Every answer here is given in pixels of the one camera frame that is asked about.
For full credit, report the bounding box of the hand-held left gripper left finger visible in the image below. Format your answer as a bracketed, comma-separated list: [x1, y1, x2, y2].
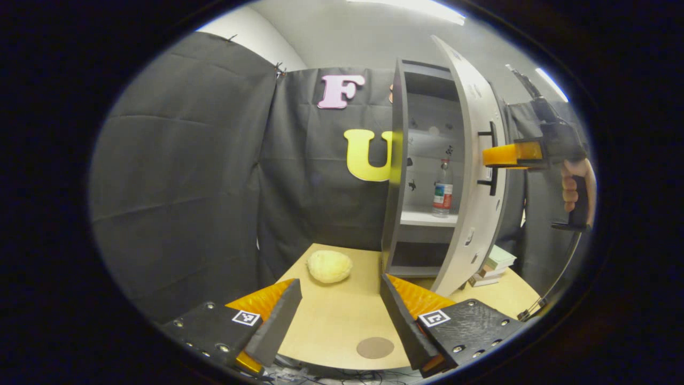
[160, 278, 303, 375]

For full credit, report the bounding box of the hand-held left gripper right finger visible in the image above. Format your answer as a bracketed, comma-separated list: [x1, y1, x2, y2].
[379, 274, 527, 378]

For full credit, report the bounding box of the round brown coaster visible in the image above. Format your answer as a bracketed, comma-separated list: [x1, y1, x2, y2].
[356, 336, 395, 360]

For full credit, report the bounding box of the clear plastic bottle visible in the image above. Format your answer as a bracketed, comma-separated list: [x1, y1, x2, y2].
[432, 157, 454, 218]

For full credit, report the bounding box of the yellow foam ball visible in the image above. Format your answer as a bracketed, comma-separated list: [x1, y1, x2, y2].
[307, 250, 353, 284]

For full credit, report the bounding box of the green book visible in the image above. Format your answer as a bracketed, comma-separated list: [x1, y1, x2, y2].
[487, 245, 517, 271]

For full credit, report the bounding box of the long ceiling light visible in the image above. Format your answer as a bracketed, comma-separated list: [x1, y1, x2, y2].
[347, 0, 465, 26]

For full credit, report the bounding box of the black backdrop cloth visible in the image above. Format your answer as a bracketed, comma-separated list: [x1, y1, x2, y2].
[88, 31, 594, 321]

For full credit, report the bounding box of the black door handle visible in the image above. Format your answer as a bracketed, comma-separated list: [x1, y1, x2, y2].
[477, 120, 499, 196]

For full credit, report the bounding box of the black cable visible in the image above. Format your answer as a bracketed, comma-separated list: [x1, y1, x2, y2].
[517, 230, 584, 321]

